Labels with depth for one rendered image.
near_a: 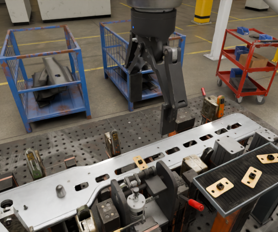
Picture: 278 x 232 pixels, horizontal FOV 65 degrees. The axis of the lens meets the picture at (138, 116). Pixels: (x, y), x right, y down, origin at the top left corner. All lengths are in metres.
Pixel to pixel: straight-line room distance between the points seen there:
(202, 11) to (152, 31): 7.68
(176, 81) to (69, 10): 8.32
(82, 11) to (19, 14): 2.02
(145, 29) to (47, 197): 0.74
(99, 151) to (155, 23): 1.21
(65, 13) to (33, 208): 8.00
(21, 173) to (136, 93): 1.11
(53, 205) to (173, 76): 0.70
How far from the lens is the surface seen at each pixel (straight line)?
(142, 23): 0.37
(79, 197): 0.91
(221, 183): 0.74
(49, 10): 8.56
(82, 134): 1.64
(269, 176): 0.84
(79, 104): 3.03
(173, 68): 0.36
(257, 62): 3.29
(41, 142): 1.67
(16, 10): 8.53
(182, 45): 3.03
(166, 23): 0.37
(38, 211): 0.92
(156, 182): 0.72
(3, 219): 0.69
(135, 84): 0.50
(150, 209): 0.89
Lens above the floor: 1.73
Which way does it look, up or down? 35 degrees down
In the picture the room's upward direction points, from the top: straight up
